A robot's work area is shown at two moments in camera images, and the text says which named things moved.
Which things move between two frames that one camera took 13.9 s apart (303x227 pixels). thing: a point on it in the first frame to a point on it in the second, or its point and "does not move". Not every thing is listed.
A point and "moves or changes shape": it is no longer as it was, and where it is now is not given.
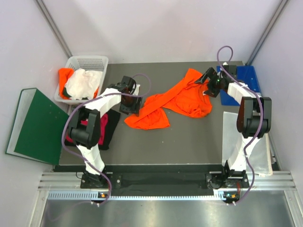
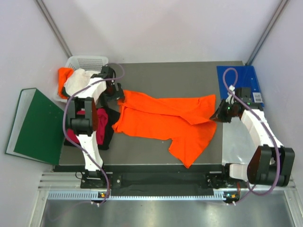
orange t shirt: [186, 98] moves or changes shape
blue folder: [245, 74] does not move
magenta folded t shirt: [103, 123] does not move
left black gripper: [133, 109] to [117, 95]
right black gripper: [209, 73] to [218, 115]
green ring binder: [39, 127] does not move
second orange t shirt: [63, 75] does not move
